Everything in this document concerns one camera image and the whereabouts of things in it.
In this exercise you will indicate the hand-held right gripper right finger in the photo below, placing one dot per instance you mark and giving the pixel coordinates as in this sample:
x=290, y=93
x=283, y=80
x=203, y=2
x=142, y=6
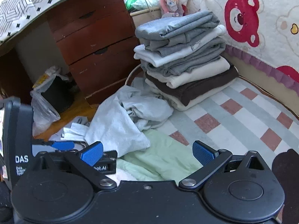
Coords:
x=202, y=154

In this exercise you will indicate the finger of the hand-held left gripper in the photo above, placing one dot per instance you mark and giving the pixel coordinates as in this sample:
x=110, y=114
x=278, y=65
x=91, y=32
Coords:
x=109, y=162
x=62, y=145

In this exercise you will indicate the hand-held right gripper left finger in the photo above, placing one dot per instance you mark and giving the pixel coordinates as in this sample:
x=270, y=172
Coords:
x=93, y=153

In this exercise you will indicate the light grey shirt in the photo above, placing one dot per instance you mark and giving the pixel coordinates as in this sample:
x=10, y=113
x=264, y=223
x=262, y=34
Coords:
x=114, y=123

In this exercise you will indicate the stack of folded clothes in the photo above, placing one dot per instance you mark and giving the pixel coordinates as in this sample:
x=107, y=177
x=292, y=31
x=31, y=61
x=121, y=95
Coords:
x=186, y=51

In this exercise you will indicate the white cloth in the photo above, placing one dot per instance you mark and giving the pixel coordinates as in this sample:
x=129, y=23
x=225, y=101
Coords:
x=74, y=130

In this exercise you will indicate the clear plastic bag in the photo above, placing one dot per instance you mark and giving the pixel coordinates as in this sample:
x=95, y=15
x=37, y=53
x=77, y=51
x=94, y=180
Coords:
x=43, y=116

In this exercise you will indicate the light green cloth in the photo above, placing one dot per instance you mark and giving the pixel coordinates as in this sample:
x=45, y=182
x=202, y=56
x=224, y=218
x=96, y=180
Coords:
x=158, y=154

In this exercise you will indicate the checkered blanket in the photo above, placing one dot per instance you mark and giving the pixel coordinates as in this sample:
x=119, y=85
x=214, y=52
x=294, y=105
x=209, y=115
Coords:
x=233, y=121

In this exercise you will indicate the black trash bin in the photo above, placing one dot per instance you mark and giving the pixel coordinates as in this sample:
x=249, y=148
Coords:
x=56, y=95

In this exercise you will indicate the wooden desk with drawers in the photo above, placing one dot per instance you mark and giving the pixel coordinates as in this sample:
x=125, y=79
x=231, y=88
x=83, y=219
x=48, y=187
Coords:
x=93, y=39

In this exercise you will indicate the patterned tablecloth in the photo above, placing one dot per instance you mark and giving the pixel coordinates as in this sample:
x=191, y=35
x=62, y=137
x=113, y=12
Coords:
x=23, y=4

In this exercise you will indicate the bear print quilt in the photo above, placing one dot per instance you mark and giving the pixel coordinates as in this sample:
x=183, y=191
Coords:
x=268, y=16

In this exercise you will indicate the orange-haired doll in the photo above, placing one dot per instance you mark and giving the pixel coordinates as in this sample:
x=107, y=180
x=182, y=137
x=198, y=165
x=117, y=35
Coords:
x=170, y=3

